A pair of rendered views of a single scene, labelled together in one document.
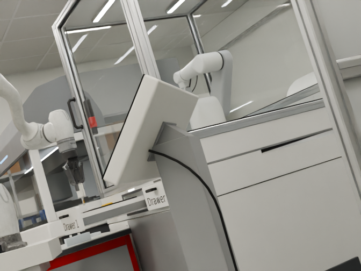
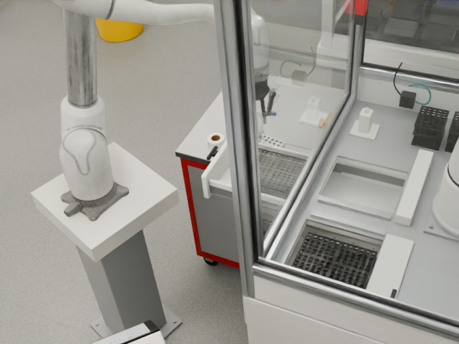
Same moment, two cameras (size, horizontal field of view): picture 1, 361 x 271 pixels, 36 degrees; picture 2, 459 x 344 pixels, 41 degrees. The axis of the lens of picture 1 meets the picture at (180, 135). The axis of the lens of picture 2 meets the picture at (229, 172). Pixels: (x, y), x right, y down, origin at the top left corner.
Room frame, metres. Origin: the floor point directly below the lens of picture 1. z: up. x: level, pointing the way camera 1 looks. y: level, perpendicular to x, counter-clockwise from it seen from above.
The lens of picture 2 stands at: (1.74, -0.82, 2.38)
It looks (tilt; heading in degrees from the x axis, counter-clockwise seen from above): 43 degrees down; 58
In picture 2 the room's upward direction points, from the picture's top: 6 degrees counter-clockwise
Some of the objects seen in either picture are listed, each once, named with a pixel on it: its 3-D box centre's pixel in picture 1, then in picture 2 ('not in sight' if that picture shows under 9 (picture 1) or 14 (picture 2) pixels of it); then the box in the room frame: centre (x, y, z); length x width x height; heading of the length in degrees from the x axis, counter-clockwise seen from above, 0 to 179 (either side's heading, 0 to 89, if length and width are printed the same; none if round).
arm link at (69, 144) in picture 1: (67, 145); not in sight; (2.74, 0.55, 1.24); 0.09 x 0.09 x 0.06
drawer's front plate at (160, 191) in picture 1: (159, 195); not in sight; (2.48, 0.17, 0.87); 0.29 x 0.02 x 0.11; 29
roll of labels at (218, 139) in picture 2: not in sight; (216, 141); (2.71, 0.80, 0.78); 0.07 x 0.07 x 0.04
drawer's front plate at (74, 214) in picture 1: (71, 221); (222, 162); (2.60, 0.60, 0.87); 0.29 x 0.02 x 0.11; 29
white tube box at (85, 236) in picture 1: (77, 239); not in sight; (2.85, 0.65, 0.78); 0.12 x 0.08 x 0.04; 109
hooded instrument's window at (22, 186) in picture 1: (82, 183); not in sight; (4.42, 0.85, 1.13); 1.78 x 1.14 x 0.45; 29
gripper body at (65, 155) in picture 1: (71, 159); not in sight; (2.74, 0.55, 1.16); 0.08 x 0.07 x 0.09; 150
